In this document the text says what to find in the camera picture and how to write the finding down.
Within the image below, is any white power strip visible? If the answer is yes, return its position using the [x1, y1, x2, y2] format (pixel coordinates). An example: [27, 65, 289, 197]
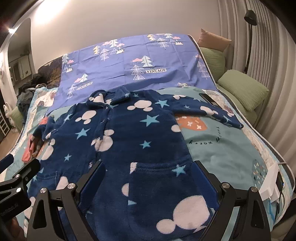
[259, 163, 284, 203]

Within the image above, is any green pillow far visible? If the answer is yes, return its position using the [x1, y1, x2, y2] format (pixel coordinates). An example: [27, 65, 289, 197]
[200, 47, 226, 82]

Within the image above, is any blue tree-print pillowcase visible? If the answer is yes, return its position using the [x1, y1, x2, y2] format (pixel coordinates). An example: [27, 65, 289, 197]
[48, 33, 217, 113]

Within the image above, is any teal printed bed quilt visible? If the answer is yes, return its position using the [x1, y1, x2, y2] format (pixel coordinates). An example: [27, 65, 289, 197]
[0, 86, 293, 241]

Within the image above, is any navy fleece baby onesie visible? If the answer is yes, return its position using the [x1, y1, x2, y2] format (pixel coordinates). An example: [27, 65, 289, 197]
[28, 87, 242, 240]

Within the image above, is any green pillow near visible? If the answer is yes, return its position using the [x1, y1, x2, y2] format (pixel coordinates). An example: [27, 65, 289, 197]
[218, 69, 269, 111]

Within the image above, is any dark clothes pile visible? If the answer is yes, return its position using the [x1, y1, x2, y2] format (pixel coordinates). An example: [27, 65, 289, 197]
[16, 74, 47, 120]

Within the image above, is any tan pillow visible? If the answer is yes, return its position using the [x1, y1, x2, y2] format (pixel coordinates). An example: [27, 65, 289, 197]
[198, 29, 232, 52]

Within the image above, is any pink folded garment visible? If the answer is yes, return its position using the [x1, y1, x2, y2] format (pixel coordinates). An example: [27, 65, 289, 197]
[22, 117, 48, 163]

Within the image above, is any green pillow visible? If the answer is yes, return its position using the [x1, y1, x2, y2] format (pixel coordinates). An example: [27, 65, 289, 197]
[218, 69, 269, 111]
[200, 47, 226, 82]

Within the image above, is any black floor lamp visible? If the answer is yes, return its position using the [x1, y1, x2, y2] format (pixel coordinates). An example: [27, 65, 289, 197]
[244, 9, 257, 74]

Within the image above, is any black phone on bed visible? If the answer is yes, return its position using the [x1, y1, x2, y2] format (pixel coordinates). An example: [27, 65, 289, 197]
[199, 93, 220, 108]

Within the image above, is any grey curtain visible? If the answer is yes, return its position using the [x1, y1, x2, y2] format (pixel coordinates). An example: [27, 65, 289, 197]
[218, 1, 295, 165]

